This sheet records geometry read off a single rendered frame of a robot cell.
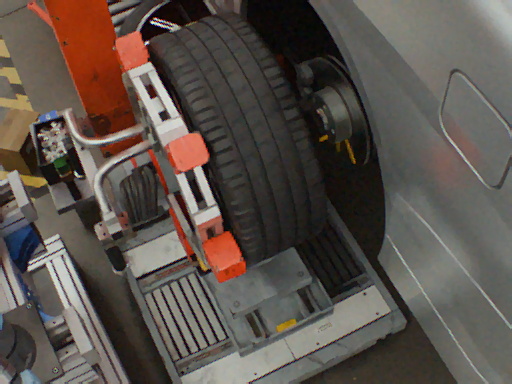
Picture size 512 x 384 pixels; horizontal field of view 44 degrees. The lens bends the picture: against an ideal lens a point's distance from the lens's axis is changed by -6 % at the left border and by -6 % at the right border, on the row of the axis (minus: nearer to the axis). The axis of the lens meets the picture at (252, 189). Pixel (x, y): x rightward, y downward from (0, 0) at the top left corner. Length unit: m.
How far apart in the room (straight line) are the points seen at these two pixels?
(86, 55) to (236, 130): 0.62
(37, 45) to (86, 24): 1.73
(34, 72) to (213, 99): 2.03
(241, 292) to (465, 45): 1.45
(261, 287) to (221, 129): 0.91
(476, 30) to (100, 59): 1.23
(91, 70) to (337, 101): 0.71
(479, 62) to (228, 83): 0.68
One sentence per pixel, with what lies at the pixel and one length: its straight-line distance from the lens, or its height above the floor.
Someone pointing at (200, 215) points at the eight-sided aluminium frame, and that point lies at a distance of 1.52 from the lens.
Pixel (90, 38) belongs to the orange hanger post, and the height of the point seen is 1.04.
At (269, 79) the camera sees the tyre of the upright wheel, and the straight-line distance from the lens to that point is 1.50.
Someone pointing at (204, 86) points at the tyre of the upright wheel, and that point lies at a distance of 1.48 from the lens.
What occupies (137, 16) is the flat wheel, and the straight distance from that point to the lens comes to 2.73.
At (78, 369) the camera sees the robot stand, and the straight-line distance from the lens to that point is 1.72.
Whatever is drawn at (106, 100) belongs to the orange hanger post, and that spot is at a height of 0.78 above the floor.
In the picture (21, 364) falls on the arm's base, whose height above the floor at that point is 0.86.
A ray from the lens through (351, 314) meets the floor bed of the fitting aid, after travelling 2.37.
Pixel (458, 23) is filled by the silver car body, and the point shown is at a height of 1.61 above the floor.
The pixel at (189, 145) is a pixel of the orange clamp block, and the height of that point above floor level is 1.15.
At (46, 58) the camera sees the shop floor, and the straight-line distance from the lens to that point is 3.46.
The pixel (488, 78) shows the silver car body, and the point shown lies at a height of 1.58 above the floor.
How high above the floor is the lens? 2.26
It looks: 56 degrees down
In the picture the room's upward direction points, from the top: 7 degrees counter-clockwise
